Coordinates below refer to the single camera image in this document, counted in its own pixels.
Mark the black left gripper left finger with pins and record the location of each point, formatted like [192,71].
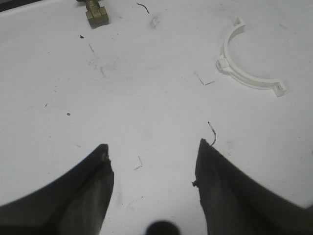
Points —
[74,204]

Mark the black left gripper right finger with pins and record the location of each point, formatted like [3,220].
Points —
[234,204]

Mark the white half-ring pipe clamp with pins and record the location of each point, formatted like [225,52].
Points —
[226,65]

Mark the brass valve red handwheel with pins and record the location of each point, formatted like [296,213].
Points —
[96,14]

